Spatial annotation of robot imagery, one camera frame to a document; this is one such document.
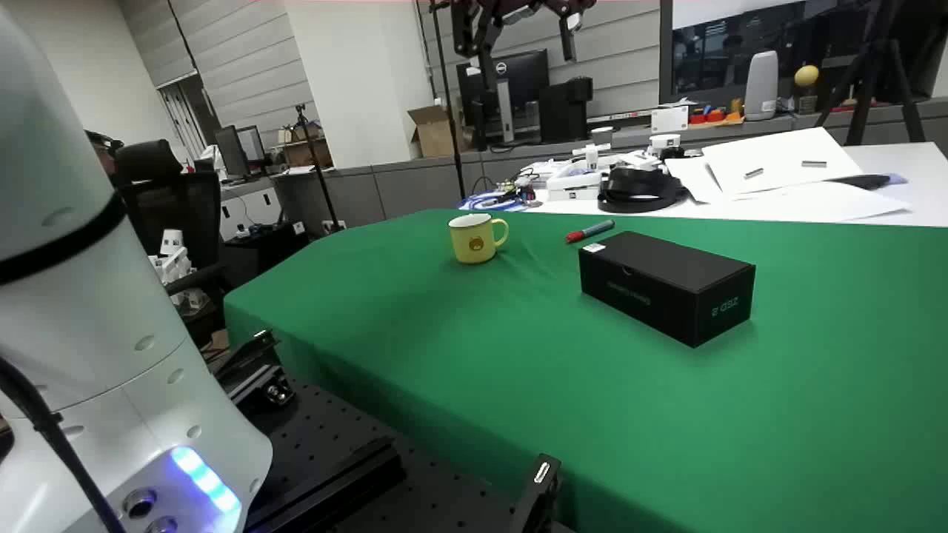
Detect black camera tripod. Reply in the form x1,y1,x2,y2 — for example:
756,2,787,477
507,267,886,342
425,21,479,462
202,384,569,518
815,0,929,148

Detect black desktop computer box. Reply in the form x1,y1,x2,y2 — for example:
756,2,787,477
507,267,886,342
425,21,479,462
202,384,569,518
537,77,594,145

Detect orange and red items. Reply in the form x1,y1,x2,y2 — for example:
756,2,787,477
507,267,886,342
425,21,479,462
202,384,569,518
686,101,745,126

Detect grey low cabinet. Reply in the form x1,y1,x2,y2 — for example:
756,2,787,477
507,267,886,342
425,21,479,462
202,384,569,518
265,153,467,231

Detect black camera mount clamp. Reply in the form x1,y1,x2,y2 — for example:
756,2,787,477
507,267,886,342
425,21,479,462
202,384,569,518
510,453,566,533

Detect yellow mug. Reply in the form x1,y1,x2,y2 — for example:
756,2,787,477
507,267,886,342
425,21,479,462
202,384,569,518
448,209,511,267

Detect brown cardboard box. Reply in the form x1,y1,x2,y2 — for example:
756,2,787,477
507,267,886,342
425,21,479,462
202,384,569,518
406,101,462,161

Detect black marker pen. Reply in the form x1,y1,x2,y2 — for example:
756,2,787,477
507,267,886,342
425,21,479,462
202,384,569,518
566,219,615,244

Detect black office chair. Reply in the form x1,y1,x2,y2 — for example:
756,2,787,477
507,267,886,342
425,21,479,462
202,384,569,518
108,136,228,305

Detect thin black stand pole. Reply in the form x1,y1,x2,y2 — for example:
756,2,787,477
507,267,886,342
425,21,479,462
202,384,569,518
430,0,471,204

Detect flat black desk item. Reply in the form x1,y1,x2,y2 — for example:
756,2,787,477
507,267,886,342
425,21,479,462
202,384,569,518
830,172,898,191

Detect blue and white cables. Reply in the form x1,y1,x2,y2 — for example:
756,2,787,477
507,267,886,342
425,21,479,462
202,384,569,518
455,184,545,215

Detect white electronics box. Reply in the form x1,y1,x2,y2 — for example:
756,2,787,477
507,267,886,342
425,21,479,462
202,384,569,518
531,142,609,204

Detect white cylindrical speaker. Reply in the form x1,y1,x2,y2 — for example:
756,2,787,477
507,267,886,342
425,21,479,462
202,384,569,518
744,46,781,124

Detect black coiled cable bundle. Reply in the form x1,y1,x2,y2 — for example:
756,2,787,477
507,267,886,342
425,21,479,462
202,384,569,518
594,161,689,215

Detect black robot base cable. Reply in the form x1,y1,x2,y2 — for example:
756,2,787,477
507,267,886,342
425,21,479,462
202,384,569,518
0,351,129,533

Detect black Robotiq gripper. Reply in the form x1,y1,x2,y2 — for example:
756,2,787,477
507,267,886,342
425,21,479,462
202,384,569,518
455,0,517,151

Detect black metal bracket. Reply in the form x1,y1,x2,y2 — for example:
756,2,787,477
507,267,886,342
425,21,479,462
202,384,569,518
209,326,300,413

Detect small white figurine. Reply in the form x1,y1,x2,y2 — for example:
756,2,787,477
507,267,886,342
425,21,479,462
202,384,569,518
153,224,199,286

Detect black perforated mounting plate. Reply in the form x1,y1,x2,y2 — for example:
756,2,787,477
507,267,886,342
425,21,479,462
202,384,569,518
209,372,572,533

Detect green table cloth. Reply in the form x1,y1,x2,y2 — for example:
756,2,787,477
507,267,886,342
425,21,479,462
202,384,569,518
223,204,948,533

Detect black rectangular box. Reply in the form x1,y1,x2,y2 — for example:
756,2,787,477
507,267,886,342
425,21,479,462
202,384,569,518
577,228,757,348

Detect small white box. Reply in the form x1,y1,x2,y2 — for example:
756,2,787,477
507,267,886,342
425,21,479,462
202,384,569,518
649,101,692,136

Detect slim black tripod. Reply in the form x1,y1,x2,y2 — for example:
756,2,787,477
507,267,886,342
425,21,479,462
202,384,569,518
289,101,347,237

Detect white paper sheet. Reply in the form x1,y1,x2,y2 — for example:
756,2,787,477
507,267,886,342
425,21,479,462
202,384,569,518
698,124,870,198

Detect dark glass window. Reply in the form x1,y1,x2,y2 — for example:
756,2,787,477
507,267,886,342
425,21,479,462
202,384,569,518
657,0,948,105

